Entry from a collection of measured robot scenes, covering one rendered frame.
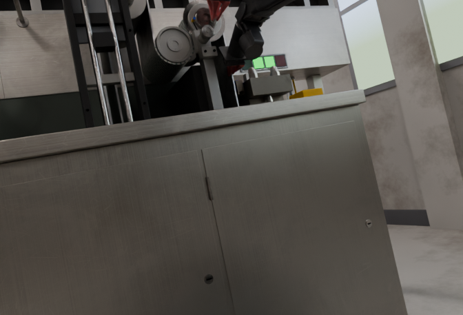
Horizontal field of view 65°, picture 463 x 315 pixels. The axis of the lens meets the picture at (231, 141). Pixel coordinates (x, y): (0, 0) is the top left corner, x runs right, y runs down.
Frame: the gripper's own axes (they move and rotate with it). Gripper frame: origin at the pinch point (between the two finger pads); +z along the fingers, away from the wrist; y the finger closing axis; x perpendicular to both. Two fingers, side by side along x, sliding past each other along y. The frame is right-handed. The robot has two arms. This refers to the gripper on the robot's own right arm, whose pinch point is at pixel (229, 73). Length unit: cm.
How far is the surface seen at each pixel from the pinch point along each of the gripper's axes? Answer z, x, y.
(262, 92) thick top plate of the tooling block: -0.5, -11.0, 7.7
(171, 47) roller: -6.8, 7.2, -19.4
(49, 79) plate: 20, 26, -56
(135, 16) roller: -11.4, 16.9, -28.6
